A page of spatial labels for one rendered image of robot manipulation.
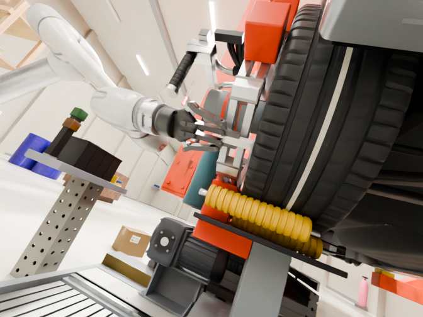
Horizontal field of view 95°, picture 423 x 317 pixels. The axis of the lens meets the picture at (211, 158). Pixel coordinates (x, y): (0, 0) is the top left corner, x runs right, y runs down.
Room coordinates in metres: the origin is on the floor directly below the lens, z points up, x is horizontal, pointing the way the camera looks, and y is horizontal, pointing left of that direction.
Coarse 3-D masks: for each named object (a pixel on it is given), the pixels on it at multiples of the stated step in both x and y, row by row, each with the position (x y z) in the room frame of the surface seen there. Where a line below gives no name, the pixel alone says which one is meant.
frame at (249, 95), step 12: (240, 72) 0.36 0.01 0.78; (264, 72) 0.35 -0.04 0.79; (240, 84) 0.36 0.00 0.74; (252, 84) 0.35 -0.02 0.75; (240, 96) 0.37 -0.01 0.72; (252, 96) 0.36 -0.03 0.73; (228, 108) 0.40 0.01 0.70; (252, 108) 0.38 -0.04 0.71; (228, 120) 0.42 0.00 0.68; (252, 120) 0.41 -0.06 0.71; (240, 132) 0.42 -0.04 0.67; (228, 156) 0.50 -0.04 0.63; (240, 156) 0.46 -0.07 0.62; (216, 168) 0.52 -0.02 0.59; (228, 168) 0.49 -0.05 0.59; (240, 168) 0.49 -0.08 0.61; (228, 180) 0.68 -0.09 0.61; (240, 180) 0.65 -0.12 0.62
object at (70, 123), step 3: (66, 120) 0.72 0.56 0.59; (69, 120) 0.72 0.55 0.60; (72, 120) 0.71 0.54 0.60; (75, 120) 0.72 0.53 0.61; (63, 123) 0.72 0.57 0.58; (66, 123) 0.72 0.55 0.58; (69, 123) 0.71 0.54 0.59; (72, 123) 0.72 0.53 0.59; (75, 123) 0.72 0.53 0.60; (78, 123) 0.73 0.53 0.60; (66, 126) 0.72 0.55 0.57; (69, 126) 0.71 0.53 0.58; (72, 126) 0.72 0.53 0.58; (75, 126) 0.73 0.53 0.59; (78, 126) 0.74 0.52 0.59; (72, 129) 0.73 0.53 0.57; (75, 129) 0.74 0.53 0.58; (78, 129) 0.75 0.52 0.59
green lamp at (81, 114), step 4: (76, 108) 0.72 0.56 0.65; (80, 108) 0.72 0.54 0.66; (72, 112) 0.72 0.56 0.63; (76, 112) 0.72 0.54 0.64; (80, 112) 0.72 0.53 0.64; (84, 112) 0.73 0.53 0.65; (76, 116) 0.72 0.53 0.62; (80, 116) 0.72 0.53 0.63; (84, 116) 0.74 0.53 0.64; (84, 120) 0.75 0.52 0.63
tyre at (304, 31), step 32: (288, 64) 0.29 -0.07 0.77; (320, 64) 0.27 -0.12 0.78; (352, 64) 0.25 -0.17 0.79; (384, 64) 0.25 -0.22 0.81; (416, 64) 0.23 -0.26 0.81; (288, 96) 0.30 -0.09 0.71; (320, 96) 0.29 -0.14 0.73; (352, 96) 0.27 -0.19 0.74; (384, 96) 0.25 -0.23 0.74; (288, 128) 0.33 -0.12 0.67; (320, 128) 0.30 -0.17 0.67; (352, 128) 0.28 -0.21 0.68; (384, 128) 0.27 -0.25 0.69; (256, 160) 0.39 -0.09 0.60; (288, 160) 0.36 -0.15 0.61; (320, 160) 0.33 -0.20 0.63; (352, 160) 0.31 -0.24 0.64; (384, 160) 0.29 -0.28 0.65; (256, 192) 0.46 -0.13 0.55; (288, 192) 0.41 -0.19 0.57; (320, 192) 0.37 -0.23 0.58; (352, 192) 0.34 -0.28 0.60; (320, 224) 0.45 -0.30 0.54
